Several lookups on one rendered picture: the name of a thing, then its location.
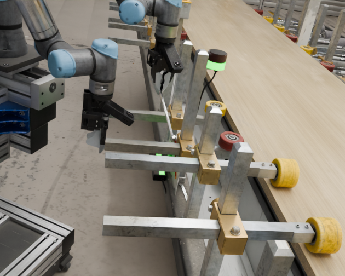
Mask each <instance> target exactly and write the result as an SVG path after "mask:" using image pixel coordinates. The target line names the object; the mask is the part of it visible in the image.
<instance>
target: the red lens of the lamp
mask: <svg viewBox="0 0 345 276"><path fill-rule="evenodd" d="M209 50H210V49H209ZM209 50H208V54H209V58H208V60H210V61H213V62H219V63H223V62H226V60H227V55H228V54H226V55H216V54H213V53H211V52H209Z"/></svg>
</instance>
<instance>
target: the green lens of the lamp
mask: <svg viewBox="0 0 345 276"><path fill-rule="evenodd" d="M225 64H226V62H225V63H223V64H218V63H214V62H211V61H208V64H207V68H209V69H212V70H217V71H222V70H224V69H225Z"/></svg>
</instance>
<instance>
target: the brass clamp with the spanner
mask: <svg viewBox="0 0 345 276"><path fill-rule="evenodd" d="M180 134H181V132H179V133H178V134H177V142H176V143H179V144H180V153H179V156H178V157H186V158H193V155H192V154H191V151H189V150H187V149H186V147H187V145H192V146H193V147H194V146H195V143H194V139H193V137H192V140H182V139H181V135H180Z"/></svg>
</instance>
